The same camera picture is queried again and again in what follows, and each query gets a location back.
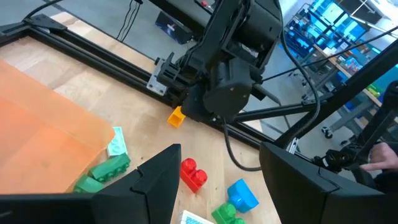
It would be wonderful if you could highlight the big blue brick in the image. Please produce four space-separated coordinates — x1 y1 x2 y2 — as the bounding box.
226 178 260 214

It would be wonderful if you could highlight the black handheld device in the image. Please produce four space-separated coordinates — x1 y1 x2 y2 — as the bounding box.
312 146 363 172

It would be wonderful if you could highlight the yellow-orange small brick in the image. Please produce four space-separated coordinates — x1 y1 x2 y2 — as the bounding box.
167 105 187 129

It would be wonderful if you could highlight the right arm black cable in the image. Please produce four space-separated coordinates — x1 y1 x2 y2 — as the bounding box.
222 119 264 172

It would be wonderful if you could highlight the person's hand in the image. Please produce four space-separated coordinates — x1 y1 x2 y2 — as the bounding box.
359 142 398 172

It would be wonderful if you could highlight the red two-stud brick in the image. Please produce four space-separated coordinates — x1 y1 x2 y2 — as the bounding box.
179 157 208 194

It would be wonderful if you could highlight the mint brick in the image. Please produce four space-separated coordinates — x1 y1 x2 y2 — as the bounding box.
107 126 129 157

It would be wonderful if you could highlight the dark blue box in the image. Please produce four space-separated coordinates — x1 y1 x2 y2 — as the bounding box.
154 11 194 45

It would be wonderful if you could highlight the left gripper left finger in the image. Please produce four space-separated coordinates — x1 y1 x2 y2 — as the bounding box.
92 142 183 224

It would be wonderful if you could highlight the person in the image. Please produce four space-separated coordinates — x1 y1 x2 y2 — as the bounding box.
351 167 398 195

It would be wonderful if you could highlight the green two-stud brick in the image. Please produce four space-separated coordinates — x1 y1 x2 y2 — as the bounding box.
211 202 246 224
73 174 105 194
88 152 131 184

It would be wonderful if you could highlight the orange plastic bin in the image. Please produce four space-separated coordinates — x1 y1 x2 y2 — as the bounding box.
0 58 116 195

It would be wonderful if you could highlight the shelf with blue bins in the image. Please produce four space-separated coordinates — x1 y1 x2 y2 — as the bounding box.
279 0 398 106

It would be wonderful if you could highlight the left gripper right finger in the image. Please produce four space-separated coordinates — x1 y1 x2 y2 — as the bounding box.
259 141 386 224

